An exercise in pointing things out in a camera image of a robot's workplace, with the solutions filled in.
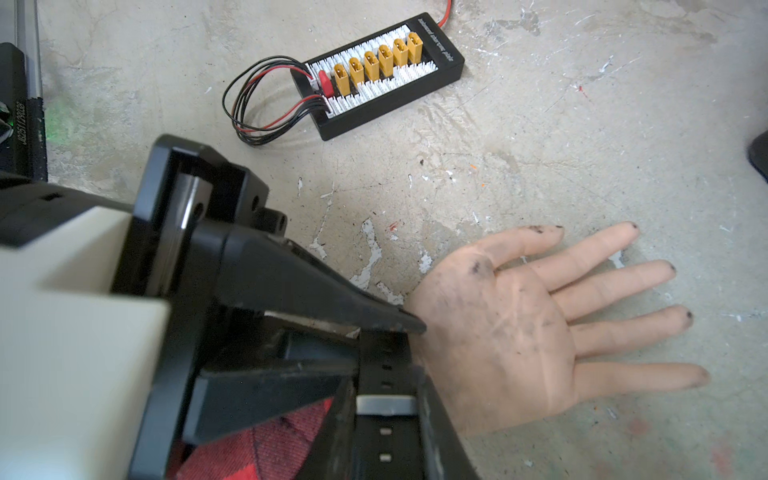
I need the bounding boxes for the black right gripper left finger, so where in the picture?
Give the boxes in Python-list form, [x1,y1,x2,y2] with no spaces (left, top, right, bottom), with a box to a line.
[295,379,357,480]

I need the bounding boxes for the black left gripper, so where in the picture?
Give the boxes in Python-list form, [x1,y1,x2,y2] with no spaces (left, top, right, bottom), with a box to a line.
[112,134,426,479]

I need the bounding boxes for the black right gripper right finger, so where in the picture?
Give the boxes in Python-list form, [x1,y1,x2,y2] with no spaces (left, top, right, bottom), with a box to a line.
[416,374,479,480]

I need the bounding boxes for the black digital wrist watch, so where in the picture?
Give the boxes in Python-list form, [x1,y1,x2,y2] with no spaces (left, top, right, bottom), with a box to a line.
[352,331,424,479]

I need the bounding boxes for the red plaid sleeve forearm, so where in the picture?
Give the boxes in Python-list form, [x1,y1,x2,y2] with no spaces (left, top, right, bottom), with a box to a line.
[175,398,332,479]

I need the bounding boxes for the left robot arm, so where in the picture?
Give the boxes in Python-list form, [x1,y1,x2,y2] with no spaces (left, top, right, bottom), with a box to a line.
[1,136,432,479]

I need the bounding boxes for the pale mannequin hand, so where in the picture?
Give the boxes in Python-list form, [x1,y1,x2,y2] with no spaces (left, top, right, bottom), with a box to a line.
[405,222,710,436]

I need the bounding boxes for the black parallel charging board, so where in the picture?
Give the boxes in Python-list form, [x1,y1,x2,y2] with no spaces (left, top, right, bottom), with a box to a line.
[221,0,466,148]

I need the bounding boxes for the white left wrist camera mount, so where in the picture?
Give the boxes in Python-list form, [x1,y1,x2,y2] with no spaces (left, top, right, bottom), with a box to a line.
[1,207,170,479]

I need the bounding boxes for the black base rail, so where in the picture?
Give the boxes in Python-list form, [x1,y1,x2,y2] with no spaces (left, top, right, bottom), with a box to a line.
[1,42,48,182]

